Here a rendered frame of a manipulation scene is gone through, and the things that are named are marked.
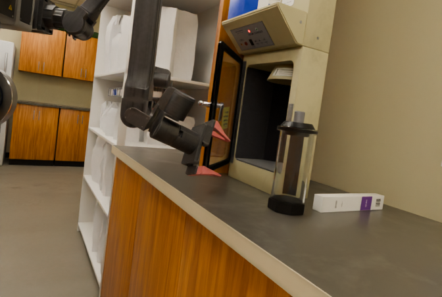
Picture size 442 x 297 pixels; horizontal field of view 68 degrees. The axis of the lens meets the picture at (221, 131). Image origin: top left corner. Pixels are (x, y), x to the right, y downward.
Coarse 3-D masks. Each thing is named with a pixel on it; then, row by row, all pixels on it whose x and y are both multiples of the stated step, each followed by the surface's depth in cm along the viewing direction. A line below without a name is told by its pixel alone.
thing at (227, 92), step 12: (216, 60) 96; (228, 60) 106; (216, 72) 96; (228, 72) 108; (228, 84) 110; (228, 96) 112; (216, 108) 101; (228, 108) 114; (216, 120) 103; (228, 120) 117; (216, 132) 105; (228, 132) 119; (216, 144) 106; (228, 144) 122; (204, 156) 98; (216, 156) 109
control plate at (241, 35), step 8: (256, 24) 105; (232, 32) 118; (240, 32) 115; (248, 32) 111; (256, 32) 108; (264, 32) 105; (240, 40) 118; (248, 40) 114; (264, 40) 108; (240, 48) 121; (248, 48) 118; (256, 48) 114
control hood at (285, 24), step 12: (252, 12) 103; (264, 12) 99; (276, 12) 95; (288, 12) 95; (300, 12) 97; (228, 24) 117; (240, 24) 112; (264, 24) 102; (276, 24) 98; (288, 24) 95; (300, 24) 97; (276, 36) 102; (288, 36) 98; (300, 36) 98; (264, 48) 111; (276, 48) 107
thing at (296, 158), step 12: (288, 132) 85; (288, 144) 85; (300, 144) 84; (312, 144) 87; (276, 156) 89; (288, 156) 85; (300, 156) 84; (276, 168) 88; (288, 168) 85; (300, 168) 85; (276, 180) 87; (288, 180) 85; (300, 180) 85; (276, 192) 87; (288, 192) 85; (300, 192) 85
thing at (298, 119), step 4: (296, 112) 88; (300, 112) 87; (304, 112) 87; (296, 116) 88; (300, 116) 87; (304, 116) 88; (296, 120) 87; (300, 120) 87; (284, 124) 87; (288, 124) 86; (292, 124) 85; (296, 124) 85; (300, 124) 85; (304, 124) 85; (308, 124) 85; (304, 128) 84; (308, 128) 85; (312, 128) 86
